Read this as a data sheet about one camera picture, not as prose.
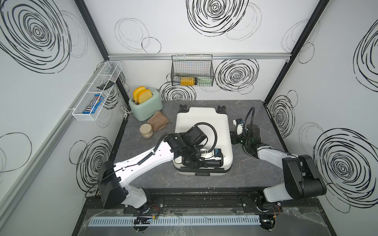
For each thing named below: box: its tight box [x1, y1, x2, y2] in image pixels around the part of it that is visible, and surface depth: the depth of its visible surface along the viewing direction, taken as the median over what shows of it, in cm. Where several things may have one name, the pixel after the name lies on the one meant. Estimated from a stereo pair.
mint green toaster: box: [128, 86, 163, 121], surface depth 102 cm
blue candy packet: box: [82, 94, 105, 115], surface depth 72 cm
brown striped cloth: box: [147, 110, 173, 132], surface depth 108 cm
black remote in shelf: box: [96, 80, 116, 90], surface depth 82 cm
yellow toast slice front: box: [137, 89, 154, 104], surface depth 101 cm
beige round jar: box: [139, 123, 154, 139], surface depth 99 cm
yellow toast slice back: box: [132, 86, 147, 102], surface depth 99 cm
